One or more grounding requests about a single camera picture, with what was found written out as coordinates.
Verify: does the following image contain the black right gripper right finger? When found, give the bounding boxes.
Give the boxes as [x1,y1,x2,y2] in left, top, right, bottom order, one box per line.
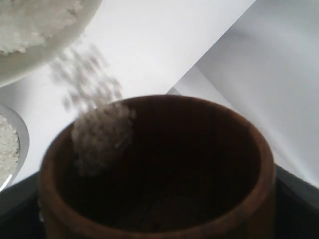
[275,165,319,239]

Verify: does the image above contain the white backdrop curtain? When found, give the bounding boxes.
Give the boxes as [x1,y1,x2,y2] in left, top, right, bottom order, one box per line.
[169,0,319,186]

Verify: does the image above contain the cream ceramic bowl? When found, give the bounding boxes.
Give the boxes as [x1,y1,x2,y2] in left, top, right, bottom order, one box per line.
[0,0,102,87]

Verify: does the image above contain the round metal tray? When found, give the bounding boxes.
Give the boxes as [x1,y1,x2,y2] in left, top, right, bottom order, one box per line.
[0,105,29,191]

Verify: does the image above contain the falling rice grains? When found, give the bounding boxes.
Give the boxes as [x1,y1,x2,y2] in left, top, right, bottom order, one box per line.
[50,44,136,176]

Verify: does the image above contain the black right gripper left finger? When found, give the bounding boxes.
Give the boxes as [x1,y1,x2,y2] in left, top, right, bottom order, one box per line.
[0,174,45,239]

